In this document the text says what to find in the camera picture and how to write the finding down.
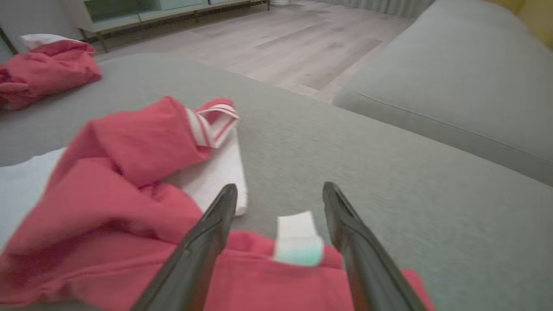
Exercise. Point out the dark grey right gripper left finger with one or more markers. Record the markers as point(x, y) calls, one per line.
point(194, 259)

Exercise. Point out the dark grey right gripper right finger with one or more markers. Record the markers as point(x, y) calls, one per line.
point(367, 268)

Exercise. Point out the red shirt with black number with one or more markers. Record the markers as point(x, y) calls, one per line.
point(129, 207)

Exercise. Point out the red shirt with white stripe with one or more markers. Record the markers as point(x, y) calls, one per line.
point(43, 73)

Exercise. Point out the large grey sofa ottoman cushion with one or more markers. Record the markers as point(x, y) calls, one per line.
point(389, 194)

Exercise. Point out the long grey sofa seat cushion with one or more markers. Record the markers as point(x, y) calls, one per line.
point(453, 65)

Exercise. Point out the grey and mint TV cabinet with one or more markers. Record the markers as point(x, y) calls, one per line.
point(129, 13)

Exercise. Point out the grey pleated curtain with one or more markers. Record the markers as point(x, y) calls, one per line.
point(389, 6)

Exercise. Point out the white ribbed plant pot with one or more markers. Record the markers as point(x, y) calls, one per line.
point(279, 2)

